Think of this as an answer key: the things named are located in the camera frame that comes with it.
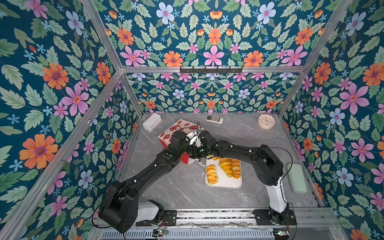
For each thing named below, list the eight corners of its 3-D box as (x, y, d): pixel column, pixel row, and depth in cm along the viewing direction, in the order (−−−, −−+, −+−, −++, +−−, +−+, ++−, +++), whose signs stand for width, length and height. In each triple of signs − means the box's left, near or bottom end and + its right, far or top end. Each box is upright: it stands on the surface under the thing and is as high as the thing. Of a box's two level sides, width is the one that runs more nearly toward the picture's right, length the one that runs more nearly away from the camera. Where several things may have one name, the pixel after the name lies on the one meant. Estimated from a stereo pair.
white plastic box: (142, 128, 112) (140, 125, 109) (154, 115, 121) (153, 112, 118) (151, 132, 110) (150, 129, 107) (163, 119, 118) (162, 115, 115)
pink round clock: (259, 129, 113) (261, 126, 110) (255, 117, 121) (257, 114, 118) (275, 129, 113) (277, 126, 110) (271, 117, 121) (272, 114, 118)
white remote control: (205, 120, 119) (205, 118, 117) (207, 116, 122) (207, 114, 120) (222, 124, 116) (222, 122, 114) (223, 120, 119) (224, 118, 117)
